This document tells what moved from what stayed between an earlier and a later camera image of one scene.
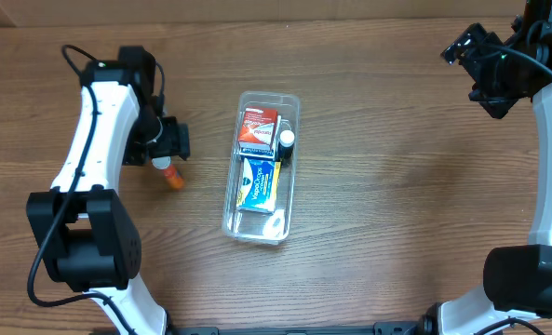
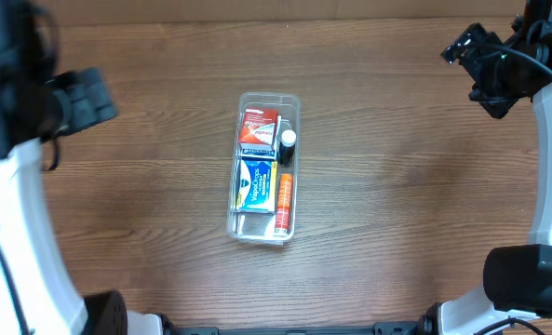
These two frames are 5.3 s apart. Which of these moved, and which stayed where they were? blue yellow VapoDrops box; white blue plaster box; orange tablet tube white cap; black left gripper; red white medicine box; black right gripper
Moved: black left gripper; orange tablet tube white cap
Stayed: red white medicine box; black right gripper; blue yellow VapoDrops box; white blue plaster box
